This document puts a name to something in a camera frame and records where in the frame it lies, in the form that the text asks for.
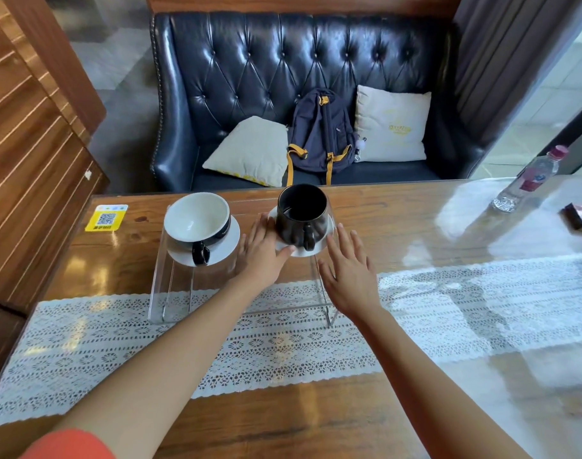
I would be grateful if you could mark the person's right hand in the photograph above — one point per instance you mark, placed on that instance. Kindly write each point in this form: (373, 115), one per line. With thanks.
(353, 282)

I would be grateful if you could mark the person's left hand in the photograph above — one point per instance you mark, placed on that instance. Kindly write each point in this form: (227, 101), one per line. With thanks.
(260, 262)

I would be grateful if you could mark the white saucer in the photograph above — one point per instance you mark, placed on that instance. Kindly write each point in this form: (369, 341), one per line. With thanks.
(228, 244)
(328, 231)

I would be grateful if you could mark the black mug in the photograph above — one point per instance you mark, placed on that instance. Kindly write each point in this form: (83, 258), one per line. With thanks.
(300, 219)

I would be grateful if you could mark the black cup with white inside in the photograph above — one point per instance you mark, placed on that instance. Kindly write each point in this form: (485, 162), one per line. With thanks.
(195, 217)

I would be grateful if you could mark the clear acrylic stand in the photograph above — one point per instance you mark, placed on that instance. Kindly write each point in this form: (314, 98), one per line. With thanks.
(176, 286)

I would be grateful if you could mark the person's left forearm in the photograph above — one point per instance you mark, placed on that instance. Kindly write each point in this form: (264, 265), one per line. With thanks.
(166, 372)

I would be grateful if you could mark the person's right forearm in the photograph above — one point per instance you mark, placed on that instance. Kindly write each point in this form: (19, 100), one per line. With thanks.
(434, 396)

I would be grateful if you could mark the person's orange shirt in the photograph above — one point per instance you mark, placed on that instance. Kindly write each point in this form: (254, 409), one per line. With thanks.
(71, 446)

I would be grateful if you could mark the white lace table runner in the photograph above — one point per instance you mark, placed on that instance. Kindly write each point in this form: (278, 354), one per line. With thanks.
(281, 348)

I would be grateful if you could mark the cream cushion with yellow edge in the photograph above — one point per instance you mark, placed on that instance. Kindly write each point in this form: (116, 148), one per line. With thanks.
(248, 150)

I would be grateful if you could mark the yellow code sticker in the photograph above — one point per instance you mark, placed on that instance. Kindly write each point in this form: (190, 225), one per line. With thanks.
(106, 218)

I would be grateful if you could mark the cream cushion with yellow print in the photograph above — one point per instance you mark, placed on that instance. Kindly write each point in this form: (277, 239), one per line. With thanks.
(391, 124)

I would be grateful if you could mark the clear plastic water bottle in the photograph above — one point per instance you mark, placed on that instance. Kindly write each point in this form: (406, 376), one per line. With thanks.
(525, 183)

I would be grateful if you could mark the dark tufted leather sofa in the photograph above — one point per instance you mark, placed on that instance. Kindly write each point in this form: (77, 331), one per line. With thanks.
(253, 62)

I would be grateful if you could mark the wooden panel behind sofa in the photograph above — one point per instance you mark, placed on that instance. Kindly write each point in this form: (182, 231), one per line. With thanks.
(296, 3)

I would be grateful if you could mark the grey curtain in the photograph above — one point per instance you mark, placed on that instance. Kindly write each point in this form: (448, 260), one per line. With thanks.
(506, 52)

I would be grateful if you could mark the plain wooden side panel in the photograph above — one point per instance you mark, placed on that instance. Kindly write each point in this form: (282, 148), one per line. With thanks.
(61, 57)

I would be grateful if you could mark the striped wooden partition wall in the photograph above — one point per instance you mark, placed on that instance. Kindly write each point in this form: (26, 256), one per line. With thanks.
(23, 186)

